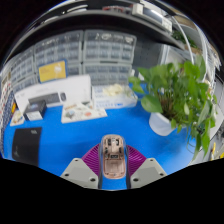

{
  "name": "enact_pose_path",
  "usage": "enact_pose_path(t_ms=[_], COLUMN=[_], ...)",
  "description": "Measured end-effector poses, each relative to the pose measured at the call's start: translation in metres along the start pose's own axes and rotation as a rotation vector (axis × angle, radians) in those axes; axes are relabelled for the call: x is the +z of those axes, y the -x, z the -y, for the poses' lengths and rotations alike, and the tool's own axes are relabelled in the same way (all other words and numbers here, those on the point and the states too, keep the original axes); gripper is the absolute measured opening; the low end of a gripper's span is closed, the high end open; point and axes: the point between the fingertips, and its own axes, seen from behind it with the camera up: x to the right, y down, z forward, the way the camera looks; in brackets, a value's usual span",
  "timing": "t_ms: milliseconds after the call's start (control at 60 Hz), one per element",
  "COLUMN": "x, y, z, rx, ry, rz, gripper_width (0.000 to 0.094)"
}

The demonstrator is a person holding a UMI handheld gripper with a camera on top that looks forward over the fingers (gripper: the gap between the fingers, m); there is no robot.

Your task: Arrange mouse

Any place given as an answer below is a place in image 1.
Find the small dark product box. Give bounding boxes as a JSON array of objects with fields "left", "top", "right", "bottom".
[{"left": 23, "top": 99, "right": 48, "bottom": 122}]

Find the colourful printed sticker sheet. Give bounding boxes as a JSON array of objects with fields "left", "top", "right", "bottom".
[
  {"left": 9, "top": 109, "right": 26, "bottom": 127},
  {"left": 60, "top": 101, "right": 108, "bottom": 124}
]

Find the green plant in white pot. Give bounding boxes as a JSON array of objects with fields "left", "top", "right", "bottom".
[{"left": 128, "top": 54, "right": 218, "bottom": 161}]

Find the white keyboard packaging box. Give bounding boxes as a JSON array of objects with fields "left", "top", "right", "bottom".
[{"left": 13, "top": 74, "right": 93, "bottom": 115}]

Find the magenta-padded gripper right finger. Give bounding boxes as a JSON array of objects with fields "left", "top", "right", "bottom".
[{"left": 124, "top": 144, "right": 168, "bottom": 190}]

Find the white metal shelf rack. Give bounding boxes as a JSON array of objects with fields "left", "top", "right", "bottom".
[{"left": 166, "top": 14, "right": 223, "bottom": 79}]

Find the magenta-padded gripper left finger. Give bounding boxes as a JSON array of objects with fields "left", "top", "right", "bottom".
[{"left": 60, "top": 143, "right": 104, "bottom": 190}]

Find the clear plastic storage box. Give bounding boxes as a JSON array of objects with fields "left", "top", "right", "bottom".
[{"left": 91, "top": 83, "right": 139, "bottom": 110}]

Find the black mouse pad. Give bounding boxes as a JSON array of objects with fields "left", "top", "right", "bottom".
[{"left": 11, "top": 126, "right": 43, "bottom": 167}]

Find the transparent pink computer mouse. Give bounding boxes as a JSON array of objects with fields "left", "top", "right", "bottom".
[{"left": 100, "top": 134, "right": 126, "bottom": 180}]

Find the yellow box with blue edge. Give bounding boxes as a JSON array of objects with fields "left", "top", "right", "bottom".
[{"left": 37, "top": 59, "right": 68, "bottom": 84}]

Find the red white checked cloth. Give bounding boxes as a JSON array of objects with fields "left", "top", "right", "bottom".
[{"left": 0, "top": 74, "right": 12, "bottom": 116}]

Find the grey overhead shelf unit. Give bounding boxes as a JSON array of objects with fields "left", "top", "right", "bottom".
[{"left": 9, "top": 0, "right": 175, "bottom": 51}]

